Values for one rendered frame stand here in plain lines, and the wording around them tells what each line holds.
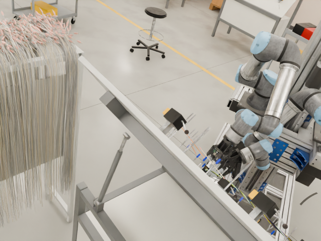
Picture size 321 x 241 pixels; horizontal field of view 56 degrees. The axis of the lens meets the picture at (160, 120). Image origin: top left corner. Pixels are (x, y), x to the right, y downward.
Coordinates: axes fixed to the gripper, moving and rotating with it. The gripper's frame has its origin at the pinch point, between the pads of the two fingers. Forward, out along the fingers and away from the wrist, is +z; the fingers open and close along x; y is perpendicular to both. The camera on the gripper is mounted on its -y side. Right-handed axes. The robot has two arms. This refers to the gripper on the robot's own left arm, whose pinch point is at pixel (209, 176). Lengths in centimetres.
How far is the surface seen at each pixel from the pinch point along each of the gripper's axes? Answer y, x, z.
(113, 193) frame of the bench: 12, -6, 51
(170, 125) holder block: 56, 48, 5
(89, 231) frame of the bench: 11, 16, 63
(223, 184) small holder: 23.5, 43.0, -2.6
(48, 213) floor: -14, -66, 123
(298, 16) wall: -104, -623, -386
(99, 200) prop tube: 30, 25, 47
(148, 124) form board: 64, 62, 9
